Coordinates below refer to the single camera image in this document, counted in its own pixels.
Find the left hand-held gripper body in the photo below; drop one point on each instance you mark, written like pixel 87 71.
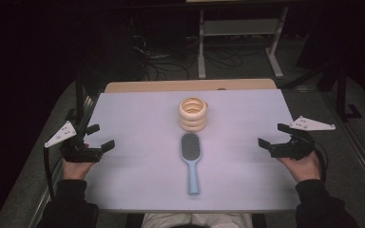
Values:
pixel 79 154

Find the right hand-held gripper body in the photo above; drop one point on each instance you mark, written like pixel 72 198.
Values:
pixel 296 147

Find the light blue hairbrush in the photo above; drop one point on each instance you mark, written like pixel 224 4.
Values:
pixel 190 152

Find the beige ringed cup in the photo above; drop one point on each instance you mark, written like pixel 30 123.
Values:
pixel 193 117

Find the person's left hand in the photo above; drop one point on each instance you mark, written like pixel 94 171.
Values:
pixel 76 171

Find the person's right hand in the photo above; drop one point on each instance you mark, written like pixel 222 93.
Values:
pixel 304 169

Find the black metal stand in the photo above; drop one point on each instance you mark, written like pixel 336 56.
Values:
pixel 80 95
pixel 342 95

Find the white table mat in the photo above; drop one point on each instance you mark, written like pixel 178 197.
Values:
pixel 139 177

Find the wooden table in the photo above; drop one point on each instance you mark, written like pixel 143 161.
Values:
pixel 171 85

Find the person's legs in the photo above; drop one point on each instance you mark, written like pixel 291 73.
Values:
pixel 199 221

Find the aluminium floor rail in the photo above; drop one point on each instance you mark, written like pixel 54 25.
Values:
pixel 358 152

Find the white metal desk frame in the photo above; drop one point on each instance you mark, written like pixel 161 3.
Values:
pixel 240 27

